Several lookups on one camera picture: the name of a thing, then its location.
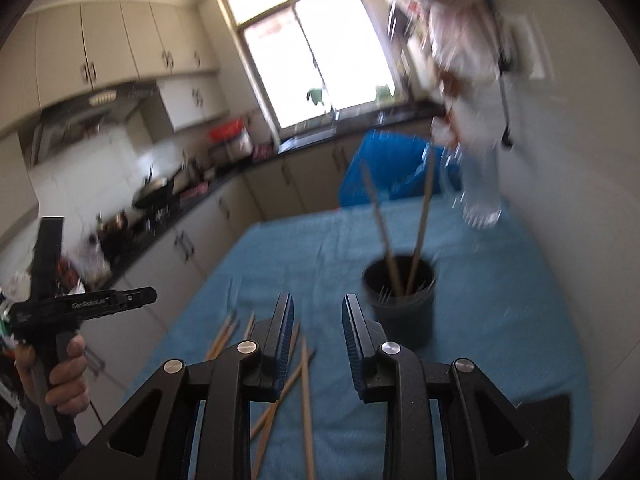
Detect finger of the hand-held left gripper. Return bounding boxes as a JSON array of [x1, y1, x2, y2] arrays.
[[114, 286, 158, 311]]

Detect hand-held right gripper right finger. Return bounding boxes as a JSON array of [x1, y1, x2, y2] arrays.
[[341, 295, 576, 480]]

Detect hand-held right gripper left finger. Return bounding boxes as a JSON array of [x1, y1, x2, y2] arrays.
[[60, 292, 296, 480]]

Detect black utensil holder cup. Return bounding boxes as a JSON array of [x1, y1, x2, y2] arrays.
[[361, 255, 437, 351]]

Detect bunch of wooden chopsticks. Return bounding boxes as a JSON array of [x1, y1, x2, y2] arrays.
[[205, 311, 318, 480]]

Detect long wooden chopstick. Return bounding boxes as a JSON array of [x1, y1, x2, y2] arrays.
[[361, 164, 403, 297], [406, 146, 437, 295]]

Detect person's left forearm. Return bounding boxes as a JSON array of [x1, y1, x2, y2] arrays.
[[0, 400, 83, 480]]

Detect person's left hand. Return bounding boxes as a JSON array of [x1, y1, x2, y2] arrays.
[[15, 334, 90, 417]]

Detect blue tablecloth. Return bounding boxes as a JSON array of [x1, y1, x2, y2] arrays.
[[132, 195, 596, 480]]

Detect beige lower kitchen cabinets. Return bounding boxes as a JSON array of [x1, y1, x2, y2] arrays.
[[75, 132, 391, 441]]

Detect beige kitchen cabinets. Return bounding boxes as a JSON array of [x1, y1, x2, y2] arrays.
[[0, 0, 221, 131], [75, 132, 391, 441]]

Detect black wok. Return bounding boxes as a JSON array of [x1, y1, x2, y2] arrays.
[[131, 160, 183, 211]]

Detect black kitchen countertop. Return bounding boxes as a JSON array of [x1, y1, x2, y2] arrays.
[[95, 100, 446, 271]]

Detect silver countertop appliance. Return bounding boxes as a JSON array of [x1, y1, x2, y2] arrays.
[[215, 132, 253, 166]]

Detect blue plastic bag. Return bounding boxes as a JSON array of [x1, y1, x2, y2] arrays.
[[339, 130, 463, 208]]

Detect red plastic basin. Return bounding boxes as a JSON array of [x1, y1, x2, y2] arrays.
[[207, 120, 243, 143]]

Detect clear glass mug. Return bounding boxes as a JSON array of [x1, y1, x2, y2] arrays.
[[440, 140, 503, 231]]

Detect range hood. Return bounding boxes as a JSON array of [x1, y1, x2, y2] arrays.
[[30, 85, 161, 166]]

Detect steel kitchen sink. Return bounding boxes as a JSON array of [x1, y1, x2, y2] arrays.
[[277, 120, 346, 153]]

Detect beige upper kitchen cabinets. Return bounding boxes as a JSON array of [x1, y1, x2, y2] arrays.
[[0, 0, 221, 131]]

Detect kitchen window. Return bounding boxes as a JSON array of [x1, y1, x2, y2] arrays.
[[220, 0, 406, 133]]

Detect clear plastic bag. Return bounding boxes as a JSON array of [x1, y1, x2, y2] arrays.
[[380, 0, 501, 161]]

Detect black power cable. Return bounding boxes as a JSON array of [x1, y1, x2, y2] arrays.
[[482, 0, 516, 150]]

